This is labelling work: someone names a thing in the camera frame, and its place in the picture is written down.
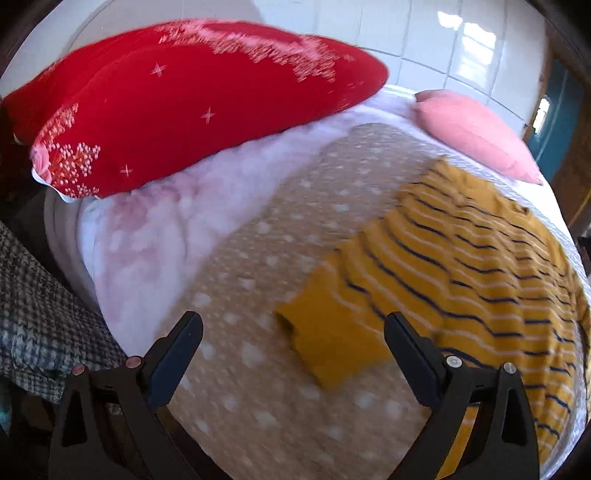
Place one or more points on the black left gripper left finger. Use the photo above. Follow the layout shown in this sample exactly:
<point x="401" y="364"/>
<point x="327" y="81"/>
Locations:
<point x="107" y="426"/>

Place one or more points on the yellow striped knit sweater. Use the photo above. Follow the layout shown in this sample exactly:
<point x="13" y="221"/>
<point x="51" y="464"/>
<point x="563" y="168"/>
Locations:
<point x="472" y="270"/>

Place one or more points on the houndstooth checked cloth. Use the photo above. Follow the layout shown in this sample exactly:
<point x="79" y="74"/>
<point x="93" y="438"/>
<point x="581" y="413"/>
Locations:
<point x="45" y="329"/>

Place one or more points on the beige white-dotted blanket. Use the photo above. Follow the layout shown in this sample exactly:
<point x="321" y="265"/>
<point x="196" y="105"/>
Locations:
<point x="294" y="380"/>

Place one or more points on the white fluffy blanket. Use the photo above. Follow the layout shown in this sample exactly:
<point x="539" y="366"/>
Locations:
<point x="175" y="221"/>

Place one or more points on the red snowflake pillow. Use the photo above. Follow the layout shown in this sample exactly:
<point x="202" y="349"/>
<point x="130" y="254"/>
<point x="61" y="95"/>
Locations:
<point x="145" y="104"/>

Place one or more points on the pink ribbed cushion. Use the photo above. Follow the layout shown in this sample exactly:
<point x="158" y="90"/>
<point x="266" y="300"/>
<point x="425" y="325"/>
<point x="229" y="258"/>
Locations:
<point x="476" y="131"/>

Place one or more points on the teal wooden-framed door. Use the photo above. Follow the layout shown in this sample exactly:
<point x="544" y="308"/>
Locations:
<point x="555" y="120"/>

